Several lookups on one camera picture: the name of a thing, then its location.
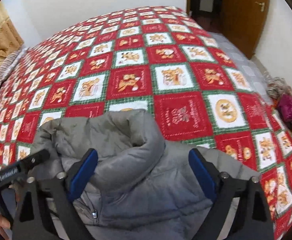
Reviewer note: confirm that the silver door handle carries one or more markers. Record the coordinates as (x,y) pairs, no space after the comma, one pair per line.
(262,6)

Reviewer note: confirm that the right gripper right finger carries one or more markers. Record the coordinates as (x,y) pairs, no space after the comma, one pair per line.
(252,219)

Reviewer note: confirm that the clothes pile on floor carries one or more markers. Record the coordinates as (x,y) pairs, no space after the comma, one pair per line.
(281,94)

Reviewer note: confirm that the brown wooden door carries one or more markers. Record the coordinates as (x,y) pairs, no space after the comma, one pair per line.
(243,23)

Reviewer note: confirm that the striped pillow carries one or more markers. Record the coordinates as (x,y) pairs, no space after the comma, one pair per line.
(8,64)

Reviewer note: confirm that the red teddy bear bedspread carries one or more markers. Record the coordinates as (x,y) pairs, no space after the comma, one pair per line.
(160,60)

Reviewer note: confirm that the beige patterned curtain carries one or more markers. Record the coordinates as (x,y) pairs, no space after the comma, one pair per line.
(10,40)

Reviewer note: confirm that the grey puffer jacket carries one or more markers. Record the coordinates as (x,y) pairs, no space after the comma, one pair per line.
(143,186)

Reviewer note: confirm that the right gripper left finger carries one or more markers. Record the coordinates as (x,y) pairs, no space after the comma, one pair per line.
(33,219)

